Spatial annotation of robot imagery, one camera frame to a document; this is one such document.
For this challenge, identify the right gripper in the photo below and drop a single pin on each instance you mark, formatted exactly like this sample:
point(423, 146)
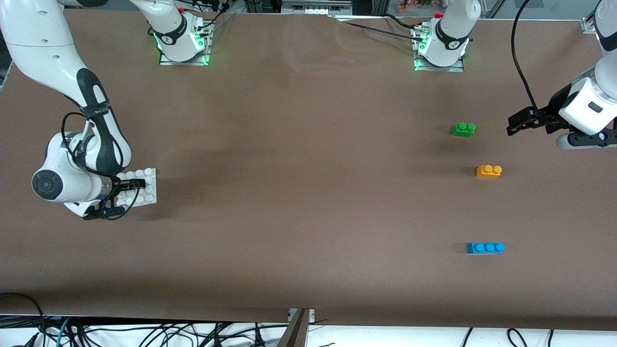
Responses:
point(123, 183)

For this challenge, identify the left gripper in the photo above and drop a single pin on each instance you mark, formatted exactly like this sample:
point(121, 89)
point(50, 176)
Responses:
point(551, 112)

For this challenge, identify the white studded base plate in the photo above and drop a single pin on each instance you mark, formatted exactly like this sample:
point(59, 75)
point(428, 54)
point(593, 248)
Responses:
point(147, 195)

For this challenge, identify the yellow two-stud block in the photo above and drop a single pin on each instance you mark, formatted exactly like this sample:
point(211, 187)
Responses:
point(488, 172)

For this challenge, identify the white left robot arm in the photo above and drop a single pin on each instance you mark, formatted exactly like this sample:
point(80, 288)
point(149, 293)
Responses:
point(450, 33)

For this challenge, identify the green two-stud block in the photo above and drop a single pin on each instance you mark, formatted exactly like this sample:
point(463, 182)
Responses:
point(462, 130)

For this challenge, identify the blue three-stud block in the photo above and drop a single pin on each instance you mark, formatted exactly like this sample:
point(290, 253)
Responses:
point(484, 248)

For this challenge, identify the orange colourful background object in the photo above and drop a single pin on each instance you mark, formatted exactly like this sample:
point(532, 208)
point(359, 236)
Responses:
point(414, 6)

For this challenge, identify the brown paper table cover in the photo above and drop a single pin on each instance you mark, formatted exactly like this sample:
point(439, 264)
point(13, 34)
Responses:
point(289, 241)

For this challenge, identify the grey background device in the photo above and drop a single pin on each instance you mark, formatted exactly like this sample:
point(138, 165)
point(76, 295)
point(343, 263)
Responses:
point(313, 8)

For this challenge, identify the aluminium frame profile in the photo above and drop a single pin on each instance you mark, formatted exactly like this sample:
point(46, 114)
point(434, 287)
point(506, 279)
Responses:
point(589, 24)
point(296, 332)

